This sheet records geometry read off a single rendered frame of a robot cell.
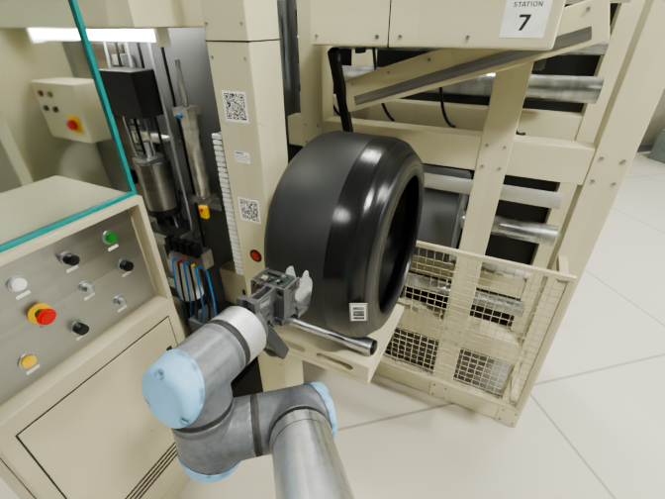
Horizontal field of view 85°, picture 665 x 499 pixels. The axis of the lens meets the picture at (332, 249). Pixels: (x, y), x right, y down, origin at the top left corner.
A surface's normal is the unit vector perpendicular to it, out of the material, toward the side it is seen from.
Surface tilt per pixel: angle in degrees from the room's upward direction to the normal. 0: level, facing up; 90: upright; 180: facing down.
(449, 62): 90
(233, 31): 90
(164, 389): 78
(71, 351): 90
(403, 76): 90
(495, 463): 0
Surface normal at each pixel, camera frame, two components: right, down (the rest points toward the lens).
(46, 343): 0.90, 0.23
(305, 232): -0.39, 0.03
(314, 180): -0.28, -0.37
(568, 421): 0.00, -0.85
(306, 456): -0.12, -0.99
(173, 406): -0.44, 0.29
